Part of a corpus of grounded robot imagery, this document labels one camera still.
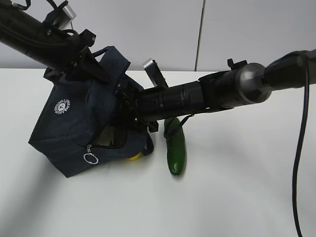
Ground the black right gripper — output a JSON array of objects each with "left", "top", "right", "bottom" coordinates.
[{"left": 115, "top": 83, "right": 158, "bottom": 131}]

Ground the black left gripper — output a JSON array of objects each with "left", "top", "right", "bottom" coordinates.
[{"left": 43, "top": 29, "right": 111, "bottom": 83}]

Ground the green lidded glass container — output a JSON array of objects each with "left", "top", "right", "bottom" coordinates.
[{"left": 93, "top": 126, "right": 114, "bottom": 146}]

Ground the green cucumber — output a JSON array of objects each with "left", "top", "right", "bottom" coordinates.
[{"left": 163, "top": 118, "right": 186, "bottom": 176}]

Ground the yellow lemon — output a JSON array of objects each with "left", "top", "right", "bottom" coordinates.
[{"left": 127, "top": 152, "right": 142, "bottom": 160}]

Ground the dark navy lunch bag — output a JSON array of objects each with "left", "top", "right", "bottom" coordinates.
[{"left": 29, "top": 46, "right": 154, "bottom": 177}]

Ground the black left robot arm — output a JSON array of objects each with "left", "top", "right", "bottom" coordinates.
[{"left": 0, "top": 0, "right": 111, "bottom": 84}]

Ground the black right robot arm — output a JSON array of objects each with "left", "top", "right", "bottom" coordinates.
[{"left": 114, "top": 50, "right": 316, "bottom": 132}]

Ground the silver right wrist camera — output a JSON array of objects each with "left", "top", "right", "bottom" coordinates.
[{"left": 143, "top": 58, "right": 168, "bottom": 88}]

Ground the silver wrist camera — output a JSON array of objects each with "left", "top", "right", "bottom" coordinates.
[
  {"left": 143, "top": 58, "right": 168, "bottom": 88},
  {"left": 43, "top": 0, "right": 77, "bottom": 30}
]

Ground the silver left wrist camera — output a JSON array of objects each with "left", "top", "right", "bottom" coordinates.
[{"left": 43, "top": 0, "right": 77, "bottom": 30}]

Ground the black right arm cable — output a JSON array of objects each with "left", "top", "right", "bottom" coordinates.
[{"left": 291, "top": 49, "right": 312, "bottom": 237}]

